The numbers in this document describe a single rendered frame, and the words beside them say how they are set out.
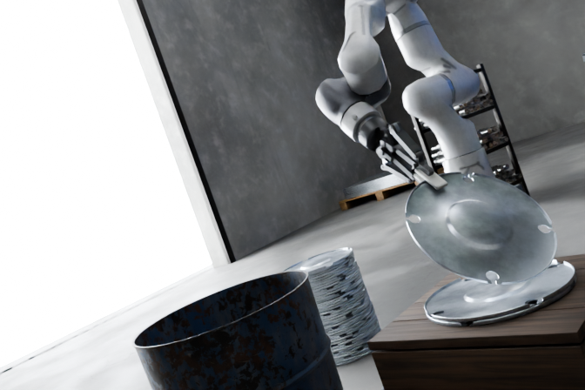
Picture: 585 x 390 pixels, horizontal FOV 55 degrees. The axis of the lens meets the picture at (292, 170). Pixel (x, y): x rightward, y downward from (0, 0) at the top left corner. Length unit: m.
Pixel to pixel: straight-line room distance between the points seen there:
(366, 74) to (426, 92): 0.36
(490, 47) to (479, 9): 0.56
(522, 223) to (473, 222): 0.10
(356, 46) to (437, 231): 0.47
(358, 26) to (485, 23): 7.23
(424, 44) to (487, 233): 0.73
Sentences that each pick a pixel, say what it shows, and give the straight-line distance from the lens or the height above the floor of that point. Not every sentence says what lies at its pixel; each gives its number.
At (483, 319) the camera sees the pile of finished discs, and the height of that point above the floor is 0.35.
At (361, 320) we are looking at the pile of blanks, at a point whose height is 0.12.
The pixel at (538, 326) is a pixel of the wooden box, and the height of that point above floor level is 0.35.
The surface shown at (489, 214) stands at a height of 0.50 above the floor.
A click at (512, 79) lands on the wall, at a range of 8.51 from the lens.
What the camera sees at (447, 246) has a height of 0.48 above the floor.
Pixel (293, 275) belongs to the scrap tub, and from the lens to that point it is 1.43.
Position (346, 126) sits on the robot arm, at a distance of 1.32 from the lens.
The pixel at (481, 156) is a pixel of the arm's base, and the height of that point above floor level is 0.57.
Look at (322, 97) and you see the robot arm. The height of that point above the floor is 0.86.
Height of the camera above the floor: 0.72
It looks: level
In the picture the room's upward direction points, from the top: 20 degrees counter-clockwise
